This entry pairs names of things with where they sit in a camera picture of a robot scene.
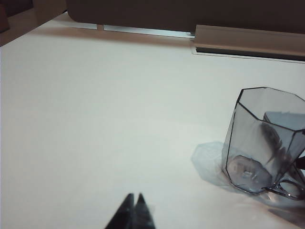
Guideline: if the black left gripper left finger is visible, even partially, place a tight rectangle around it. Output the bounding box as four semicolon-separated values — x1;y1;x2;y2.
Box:
104;192;136;229

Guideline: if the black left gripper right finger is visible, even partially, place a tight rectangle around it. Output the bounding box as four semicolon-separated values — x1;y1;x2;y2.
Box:
134;192;157;229

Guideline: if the transparent grey faceted water cup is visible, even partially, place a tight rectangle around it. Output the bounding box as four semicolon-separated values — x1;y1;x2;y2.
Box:
221;87;305;200

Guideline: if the beige fabric desk divider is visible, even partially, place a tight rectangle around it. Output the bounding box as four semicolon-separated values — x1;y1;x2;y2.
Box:
65;0;305;34

